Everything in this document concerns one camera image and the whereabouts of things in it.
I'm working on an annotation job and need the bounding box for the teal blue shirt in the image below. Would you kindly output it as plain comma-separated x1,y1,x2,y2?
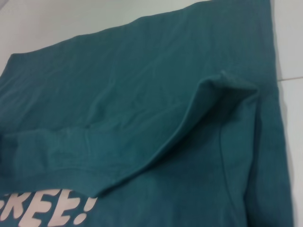
0,0,286,227

